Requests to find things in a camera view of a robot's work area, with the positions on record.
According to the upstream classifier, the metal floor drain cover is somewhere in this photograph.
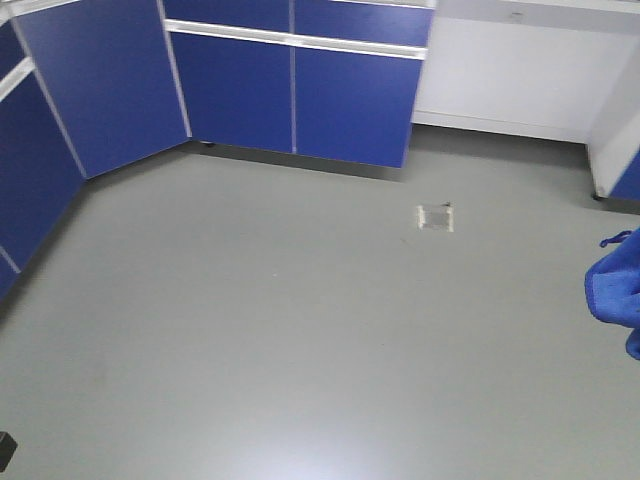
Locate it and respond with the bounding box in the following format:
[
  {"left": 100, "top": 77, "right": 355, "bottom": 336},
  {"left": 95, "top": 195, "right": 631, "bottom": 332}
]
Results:
[{"left": 415, "top": 202, "right": 454, "bottom": 233}]

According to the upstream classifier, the blue corner cabinet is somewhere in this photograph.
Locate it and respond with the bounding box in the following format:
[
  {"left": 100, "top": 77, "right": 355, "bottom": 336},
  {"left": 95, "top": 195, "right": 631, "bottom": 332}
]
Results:
[{"left": 1, "top": 1, "right": 190, "bottom": 292}]

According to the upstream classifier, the blue microfiber cloth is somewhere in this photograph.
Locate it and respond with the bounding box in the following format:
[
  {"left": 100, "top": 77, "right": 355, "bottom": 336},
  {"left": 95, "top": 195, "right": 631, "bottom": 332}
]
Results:
[{"left": 584, "top": 229, "right": 639, "bottom": 361}]

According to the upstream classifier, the blue double-door cabinet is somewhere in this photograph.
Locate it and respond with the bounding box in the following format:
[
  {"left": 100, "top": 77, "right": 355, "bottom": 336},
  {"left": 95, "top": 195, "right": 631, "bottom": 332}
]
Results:
[{"left": 163, "top": 1, "right": 437, "bottom": 168}]

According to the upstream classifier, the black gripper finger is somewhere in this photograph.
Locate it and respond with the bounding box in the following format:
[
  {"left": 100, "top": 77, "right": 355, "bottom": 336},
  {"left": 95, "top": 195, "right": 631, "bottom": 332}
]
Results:
[{"left": 0, "top": 431, "right": 18, "bottom": 473}]

